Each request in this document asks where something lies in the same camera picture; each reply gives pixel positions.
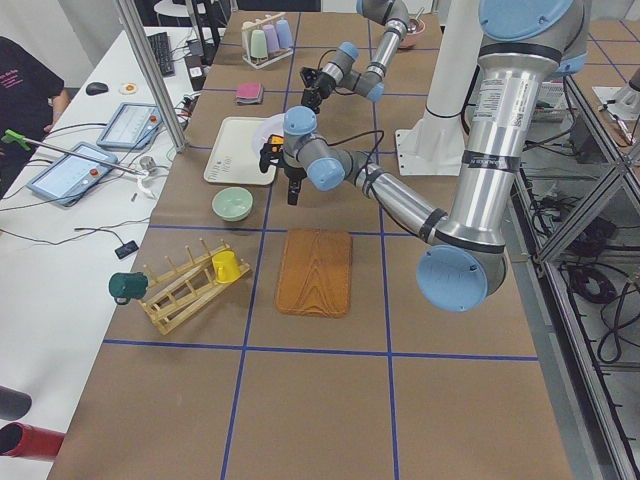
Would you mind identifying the pink folded cloth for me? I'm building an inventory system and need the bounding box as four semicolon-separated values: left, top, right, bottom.
236;82;264;97

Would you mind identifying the purple tumbler cup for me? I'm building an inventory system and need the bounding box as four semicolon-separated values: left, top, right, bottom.
262;24;280;55

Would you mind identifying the green bowl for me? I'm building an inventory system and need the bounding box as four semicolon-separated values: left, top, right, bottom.
212;186;253;222

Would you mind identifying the blue teach pendant near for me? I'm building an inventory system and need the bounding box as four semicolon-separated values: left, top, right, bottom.
26;142;119;206

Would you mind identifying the dark green mug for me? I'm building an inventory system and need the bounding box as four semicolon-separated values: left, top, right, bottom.
108;272;149;305

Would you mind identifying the pink bowl with ice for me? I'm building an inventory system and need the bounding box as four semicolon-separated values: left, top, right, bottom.
399;18;426;49

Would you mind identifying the green tumbler cup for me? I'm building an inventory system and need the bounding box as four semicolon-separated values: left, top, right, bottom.
250;29;268;63

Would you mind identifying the white round plate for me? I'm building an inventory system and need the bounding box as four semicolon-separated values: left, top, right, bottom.
252;113;285;156

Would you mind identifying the metal scoop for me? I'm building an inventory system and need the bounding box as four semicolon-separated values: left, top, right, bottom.
410;7;425;29

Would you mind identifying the grey folded cloth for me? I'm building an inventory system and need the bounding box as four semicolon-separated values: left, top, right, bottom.
235;95;263;106

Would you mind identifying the seated person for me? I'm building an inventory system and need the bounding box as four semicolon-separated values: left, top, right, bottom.
0;35;67;194

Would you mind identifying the blue teach pendant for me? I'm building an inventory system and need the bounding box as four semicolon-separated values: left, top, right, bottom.
96;102;162;150
26;142;119;206

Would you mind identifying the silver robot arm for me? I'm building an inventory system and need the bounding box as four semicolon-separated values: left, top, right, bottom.
259;1;591;312
300;0;409;113

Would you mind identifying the yellow mug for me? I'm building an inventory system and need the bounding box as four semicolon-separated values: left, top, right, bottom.
212;250;242;284

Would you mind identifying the blue teach pendant far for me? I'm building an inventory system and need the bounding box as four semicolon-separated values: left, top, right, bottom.
96;102;162;150

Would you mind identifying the aluminium frame post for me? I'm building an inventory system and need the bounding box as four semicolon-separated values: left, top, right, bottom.
114;0;187;153

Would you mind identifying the wooden mug rack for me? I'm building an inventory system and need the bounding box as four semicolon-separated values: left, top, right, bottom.
139;238;251;335

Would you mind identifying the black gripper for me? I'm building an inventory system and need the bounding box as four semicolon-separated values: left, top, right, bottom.
300;67;331;114
259;143;303;205

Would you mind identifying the cream bear tray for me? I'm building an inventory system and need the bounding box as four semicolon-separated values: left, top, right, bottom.
203;116;275;186

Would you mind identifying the white wire cup rack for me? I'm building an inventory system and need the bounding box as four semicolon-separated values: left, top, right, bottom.
241;12;294;69

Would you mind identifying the wooden cutting board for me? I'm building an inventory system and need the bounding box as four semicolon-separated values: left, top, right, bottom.
275;229;352;318

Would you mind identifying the black computer mouse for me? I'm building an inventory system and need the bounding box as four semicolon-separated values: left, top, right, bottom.
85;81;109;96

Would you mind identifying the blue tumbler cup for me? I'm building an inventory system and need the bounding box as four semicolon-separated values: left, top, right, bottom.
275;18;293;50

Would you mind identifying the black keyboard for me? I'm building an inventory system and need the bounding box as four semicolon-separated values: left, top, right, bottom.
147;32;175;77

